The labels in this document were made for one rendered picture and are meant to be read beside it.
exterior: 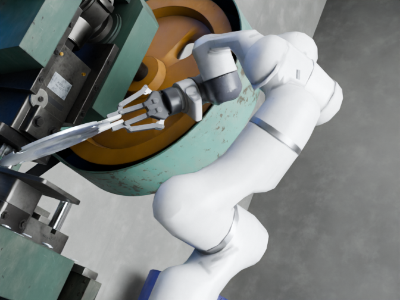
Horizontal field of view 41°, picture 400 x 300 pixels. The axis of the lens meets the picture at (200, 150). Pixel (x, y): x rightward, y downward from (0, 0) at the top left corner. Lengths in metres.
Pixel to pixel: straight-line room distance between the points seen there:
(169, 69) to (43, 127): 0.58
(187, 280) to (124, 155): 0.88
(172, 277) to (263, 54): 0.44
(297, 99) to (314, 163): 3.99
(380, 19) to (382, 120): 1.15
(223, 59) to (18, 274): 0.74
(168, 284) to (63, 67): 0.83
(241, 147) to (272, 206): 3.95
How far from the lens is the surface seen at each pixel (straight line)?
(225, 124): 1.68
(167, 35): 2.03
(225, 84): 1.41
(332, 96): 1.09
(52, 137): 1.28
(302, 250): 4.66
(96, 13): 1.68
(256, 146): 0.96
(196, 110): 1.43
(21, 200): 1.43
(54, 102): 1.57
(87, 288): 1.49
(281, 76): 1.02
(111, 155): 1.80
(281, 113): 0.96
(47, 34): 1.50
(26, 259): 1.41
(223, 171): 0.95
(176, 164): 1.68
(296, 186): 4.90
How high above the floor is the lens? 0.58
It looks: 18 degrees up
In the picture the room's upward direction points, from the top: 23 degrees clockwise
